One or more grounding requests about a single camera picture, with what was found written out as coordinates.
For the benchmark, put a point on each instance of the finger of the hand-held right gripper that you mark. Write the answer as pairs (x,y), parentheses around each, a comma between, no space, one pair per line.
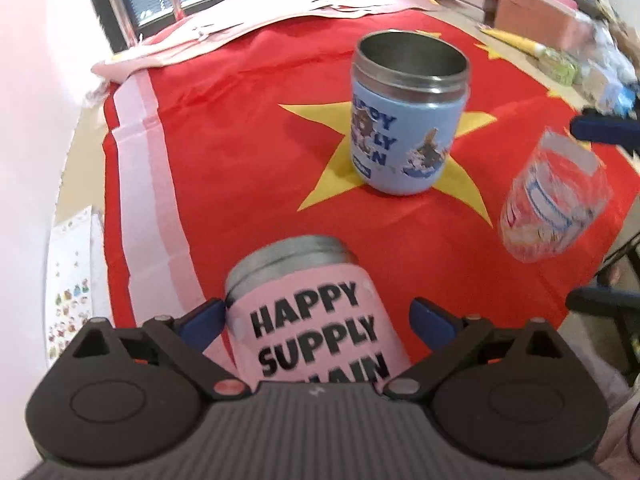
(602,128)

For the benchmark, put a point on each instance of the salmon storage box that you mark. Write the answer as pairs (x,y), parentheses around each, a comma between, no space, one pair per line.
(540,15)

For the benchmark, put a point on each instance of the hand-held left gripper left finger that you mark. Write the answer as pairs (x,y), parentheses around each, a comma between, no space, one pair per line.
(202,324)

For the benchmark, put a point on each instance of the red flag with yellow stars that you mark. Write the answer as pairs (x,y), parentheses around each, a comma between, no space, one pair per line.
(225,160)

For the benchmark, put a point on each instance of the pink printed cup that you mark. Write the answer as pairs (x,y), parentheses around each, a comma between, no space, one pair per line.
(310,320)

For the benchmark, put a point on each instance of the clear printed plastic cup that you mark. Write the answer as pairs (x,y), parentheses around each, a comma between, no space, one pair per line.
(550,205)

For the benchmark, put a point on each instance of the yellow green tube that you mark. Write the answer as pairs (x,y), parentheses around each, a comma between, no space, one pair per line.
(510,42)

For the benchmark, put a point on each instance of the blue printed steel cup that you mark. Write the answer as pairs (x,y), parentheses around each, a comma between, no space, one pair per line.
(400,130)

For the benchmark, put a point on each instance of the white sticker sheet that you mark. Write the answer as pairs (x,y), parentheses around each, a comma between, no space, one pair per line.
(70,290)

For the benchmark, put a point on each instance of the pale pink cloth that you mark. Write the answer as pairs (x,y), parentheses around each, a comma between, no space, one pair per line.
(210,30)

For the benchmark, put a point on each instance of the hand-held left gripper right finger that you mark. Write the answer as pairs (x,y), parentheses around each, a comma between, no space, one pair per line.
(429,318)

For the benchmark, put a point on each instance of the pile of clear plastic packets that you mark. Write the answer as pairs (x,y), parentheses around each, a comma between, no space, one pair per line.
(595,70)

